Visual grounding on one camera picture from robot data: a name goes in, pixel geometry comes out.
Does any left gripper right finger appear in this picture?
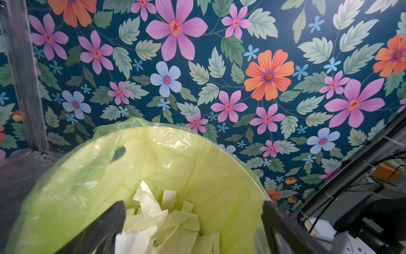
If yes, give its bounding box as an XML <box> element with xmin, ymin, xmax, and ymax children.
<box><xmin>261</xmin><ymin>201</ymin><xmax>328</xmax><ymax>254</ymax></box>

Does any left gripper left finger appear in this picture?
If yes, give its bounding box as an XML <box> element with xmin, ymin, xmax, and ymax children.
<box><xmin>57</xmin><ymin>201</ymin><xmax>126</xmax><ymax>254</ymax></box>

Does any white trash bin green liner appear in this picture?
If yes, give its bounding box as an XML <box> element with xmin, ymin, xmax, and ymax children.
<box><xmin>5</xmin><ymin>117</ymin><xmax>270</xmax><ymax>254</ymax></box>

